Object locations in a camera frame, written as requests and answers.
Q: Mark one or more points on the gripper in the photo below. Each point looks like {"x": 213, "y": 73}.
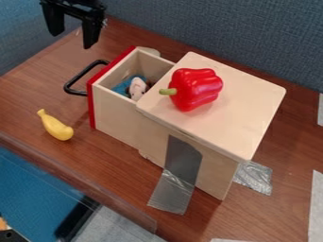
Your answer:
{"x": 80, "y": 8}

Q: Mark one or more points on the drawer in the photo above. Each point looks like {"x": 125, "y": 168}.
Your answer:
{"x": 113, "y": 91}

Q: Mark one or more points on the blue and white plush toy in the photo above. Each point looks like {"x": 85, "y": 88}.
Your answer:
{"x": 133, "y": 87}

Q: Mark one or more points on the yellow toy banana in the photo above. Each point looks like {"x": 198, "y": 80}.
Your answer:
{"x": 55, "y": 126}

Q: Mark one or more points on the red toy pepper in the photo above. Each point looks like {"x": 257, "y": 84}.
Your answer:
{"x": 194, "y": 89}

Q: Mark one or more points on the cabinet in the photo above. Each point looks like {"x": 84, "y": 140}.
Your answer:
{"x": 214, "y": 126}

